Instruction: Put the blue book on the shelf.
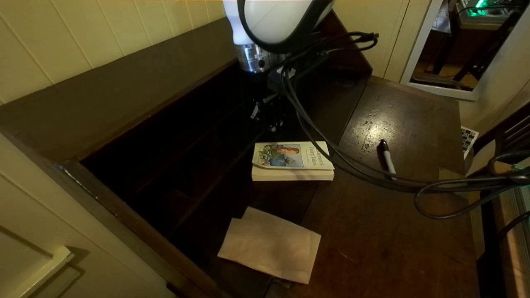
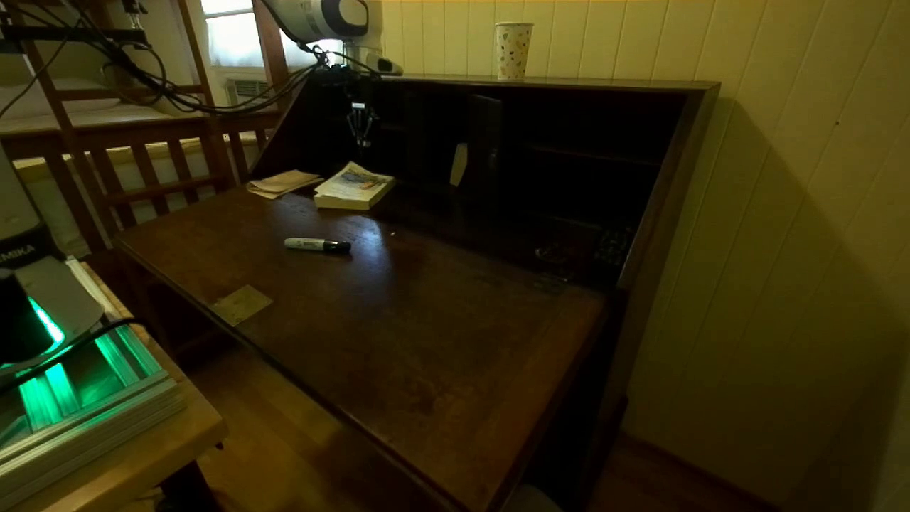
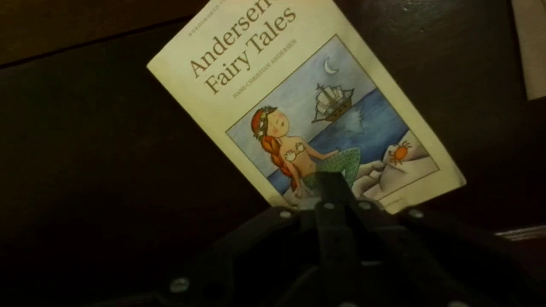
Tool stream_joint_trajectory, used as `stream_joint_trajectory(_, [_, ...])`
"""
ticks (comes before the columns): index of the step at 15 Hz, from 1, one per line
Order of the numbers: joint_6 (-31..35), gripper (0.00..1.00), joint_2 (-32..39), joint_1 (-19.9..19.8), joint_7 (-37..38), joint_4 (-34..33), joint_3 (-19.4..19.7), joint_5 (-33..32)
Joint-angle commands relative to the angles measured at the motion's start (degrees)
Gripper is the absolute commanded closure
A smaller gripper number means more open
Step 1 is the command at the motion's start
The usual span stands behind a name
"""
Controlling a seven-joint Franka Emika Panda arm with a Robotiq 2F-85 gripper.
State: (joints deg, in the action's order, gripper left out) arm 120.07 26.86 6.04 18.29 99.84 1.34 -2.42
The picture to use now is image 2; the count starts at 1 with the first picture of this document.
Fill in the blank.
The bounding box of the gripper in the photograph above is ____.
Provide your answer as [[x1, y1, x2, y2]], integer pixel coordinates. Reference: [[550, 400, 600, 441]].
[[333, 69, 380, 149]]

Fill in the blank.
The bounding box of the folded tan paper napkin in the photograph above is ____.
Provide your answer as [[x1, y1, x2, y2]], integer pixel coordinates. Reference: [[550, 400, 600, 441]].
[[246, 169, 323, 201]]

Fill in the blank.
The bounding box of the white paper card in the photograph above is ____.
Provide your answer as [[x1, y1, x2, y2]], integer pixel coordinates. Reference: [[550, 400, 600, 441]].
[[449, 142, 470, 188]]

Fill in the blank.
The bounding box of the window air conditioner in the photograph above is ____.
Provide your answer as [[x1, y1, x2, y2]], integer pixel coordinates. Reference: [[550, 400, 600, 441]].
[[225, 78, 272, 108]]

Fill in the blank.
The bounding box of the dark wooden secretary desk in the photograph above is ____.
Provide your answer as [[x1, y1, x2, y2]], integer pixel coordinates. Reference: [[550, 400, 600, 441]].
[[114, 74, 721, 512]]

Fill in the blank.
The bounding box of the white marker with black cap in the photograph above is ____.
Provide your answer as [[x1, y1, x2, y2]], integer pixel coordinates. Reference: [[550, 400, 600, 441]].
[[284, 237, 353, 255]]

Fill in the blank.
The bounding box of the window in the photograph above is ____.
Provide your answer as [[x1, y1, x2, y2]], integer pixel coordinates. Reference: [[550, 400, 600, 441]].
[[200, 0, 343, 69]]

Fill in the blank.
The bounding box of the wooden bed frame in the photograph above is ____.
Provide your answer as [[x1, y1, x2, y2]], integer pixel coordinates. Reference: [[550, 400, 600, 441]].
[[0, 0, 294, 251]]

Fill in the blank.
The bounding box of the blue paperback book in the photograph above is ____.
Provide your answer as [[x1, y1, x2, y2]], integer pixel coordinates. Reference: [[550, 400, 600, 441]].
[[314, 161, 396, 211]]

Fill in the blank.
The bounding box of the dotted paper cup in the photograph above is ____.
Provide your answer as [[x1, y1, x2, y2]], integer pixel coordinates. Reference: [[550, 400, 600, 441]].
[[495, 21, 535, 80]]

